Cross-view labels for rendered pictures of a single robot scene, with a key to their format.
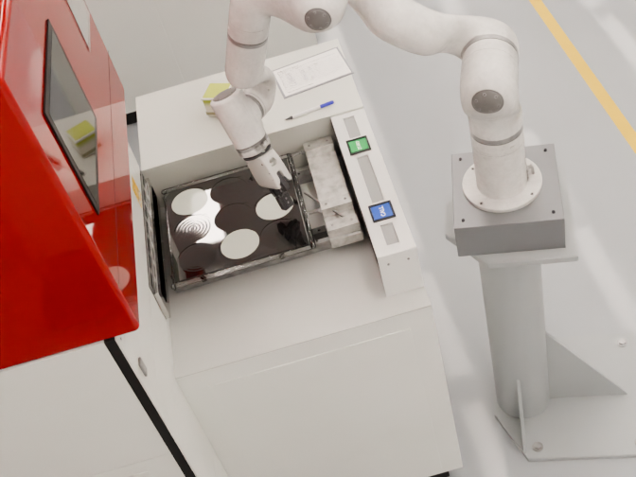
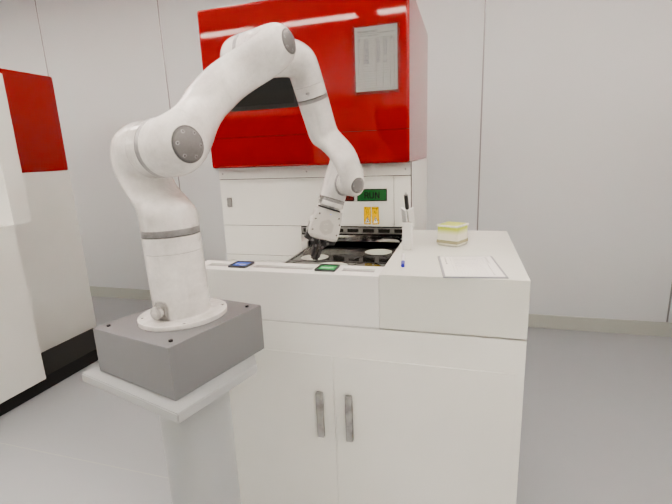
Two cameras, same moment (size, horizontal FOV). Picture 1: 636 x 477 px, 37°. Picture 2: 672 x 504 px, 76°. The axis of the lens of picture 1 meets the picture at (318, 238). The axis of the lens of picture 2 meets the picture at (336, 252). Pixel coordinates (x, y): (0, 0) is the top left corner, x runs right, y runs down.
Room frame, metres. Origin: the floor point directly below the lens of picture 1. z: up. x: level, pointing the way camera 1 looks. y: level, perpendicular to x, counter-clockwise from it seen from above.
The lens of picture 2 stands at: (2.20, -1.24, 1.27)
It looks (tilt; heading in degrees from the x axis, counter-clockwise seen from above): 13 degrees down; 106
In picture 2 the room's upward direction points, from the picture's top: 2 degrees counter-clockwise
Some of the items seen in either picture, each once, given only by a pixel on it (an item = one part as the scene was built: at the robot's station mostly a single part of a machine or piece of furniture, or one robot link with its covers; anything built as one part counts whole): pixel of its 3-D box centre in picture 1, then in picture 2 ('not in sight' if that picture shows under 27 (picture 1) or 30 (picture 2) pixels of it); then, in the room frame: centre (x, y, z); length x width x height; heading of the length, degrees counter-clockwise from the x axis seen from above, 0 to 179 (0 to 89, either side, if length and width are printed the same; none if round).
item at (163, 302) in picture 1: (156, 244); (353, 246); (1.81, 0.40, 0.89); 0.44 x 0.02 x 0.10; 179
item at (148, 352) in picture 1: (137, 261); (311, 214); (1.63, 0.42, 1.02); 0.81 x 0.03 x 0.40; 179
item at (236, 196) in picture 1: (233, 218); (342, 258); (1.82, 0.19, 0.90); 0.34 x 0.34 x 0.01; 89
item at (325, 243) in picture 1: (268, 258); not in sight; (1.70, 0.14, 0.84); 0.50 x 0.02 x 0.03; 89
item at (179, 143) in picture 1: (250, 121); (454, 271); (2.20, 0.09, 0.89); 0.62 x 0.35 x 0.14; 89
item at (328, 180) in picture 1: (332, 193); not in sight; (1.83, -0.07, 0.87); 0.36 x 0.08 x 0.03; 179
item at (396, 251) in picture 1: (374, 197); (286, 291); (1.75, -0.17, 0.89); 0.55 x 0.09 x 0.14; 179
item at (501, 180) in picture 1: (499, 156); (177, 275); (1.62, -0.46, 1.02); 0.19 x 0.19 x 0.18
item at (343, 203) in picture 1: (336, 204); not in sight; (1.75, -0.07, 0.89); 0.08 x 0.03 x 0.03; 89
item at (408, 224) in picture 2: not in sight; (408, 227); (2.06, 0.08, 1.03); 0.06 x 0.04 x 0.13; 89
